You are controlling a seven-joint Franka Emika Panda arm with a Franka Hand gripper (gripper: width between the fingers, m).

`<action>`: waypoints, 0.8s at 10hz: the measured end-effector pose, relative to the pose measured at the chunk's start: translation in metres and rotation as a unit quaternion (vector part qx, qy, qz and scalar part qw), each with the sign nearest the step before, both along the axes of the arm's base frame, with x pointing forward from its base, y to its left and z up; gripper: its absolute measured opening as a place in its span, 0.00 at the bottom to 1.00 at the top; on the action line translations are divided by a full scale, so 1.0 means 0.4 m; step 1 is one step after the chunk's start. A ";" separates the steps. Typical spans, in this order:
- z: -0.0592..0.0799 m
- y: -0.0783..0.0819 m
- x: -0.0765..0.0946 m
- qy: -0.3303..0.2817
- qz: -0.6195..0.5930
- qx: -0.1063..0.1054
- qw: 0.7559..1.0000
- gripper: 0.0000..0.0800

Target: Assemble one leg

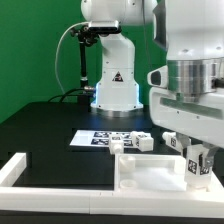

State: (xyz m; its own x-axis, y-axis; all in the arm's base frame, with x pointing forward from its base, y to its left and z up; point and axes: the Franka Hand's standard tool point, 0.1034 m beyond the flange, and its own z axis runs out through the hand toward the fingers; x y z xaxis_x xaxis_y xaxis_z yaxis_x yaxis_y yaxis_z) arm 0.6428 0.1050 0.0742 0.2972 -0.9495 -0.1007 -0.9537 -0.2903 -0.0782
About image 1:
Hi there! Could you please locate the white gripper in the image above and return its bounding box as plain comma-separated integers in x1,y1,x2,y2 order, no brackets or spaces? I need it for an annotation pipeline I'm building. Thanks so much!
149,87,224,169

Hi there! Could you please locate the white square tabletop part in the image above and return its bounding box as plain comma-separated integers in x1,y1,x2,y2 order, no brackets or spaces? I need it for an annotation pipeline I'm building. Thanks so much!
113,153,224,194

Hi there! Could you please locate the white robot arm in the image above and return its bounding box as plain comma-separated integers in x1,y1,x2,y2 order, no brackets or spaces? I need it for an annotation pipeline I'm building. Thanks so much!
81,0,224,165

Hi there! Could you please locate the white U-shaped obstacle fence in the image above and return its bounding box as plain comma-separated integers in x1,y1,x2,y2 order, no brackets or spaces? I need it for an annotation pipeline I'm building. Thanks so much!
0,153,224,219

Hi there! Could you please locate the paper sheet with AprilTags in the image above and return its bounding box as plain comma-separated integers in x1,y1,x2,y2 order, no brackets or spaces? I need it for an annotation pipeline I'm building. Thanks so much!
70,130,133,148

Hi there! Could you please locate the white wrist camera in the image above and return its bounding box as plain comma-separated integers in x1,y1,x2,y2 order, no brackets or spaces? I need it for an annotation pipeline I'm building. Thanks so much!
147,66,168,88

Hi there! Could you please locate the black camera on stand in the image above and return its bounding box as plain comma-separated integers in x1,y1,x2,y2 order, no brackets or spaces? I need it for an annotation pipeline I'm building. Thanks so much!
70,21,121,105

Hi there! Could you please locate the white camera cable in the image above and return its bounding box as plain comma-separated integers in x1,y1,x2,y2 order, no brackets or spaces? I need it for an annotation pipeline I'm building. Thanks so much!
54,21,90,96

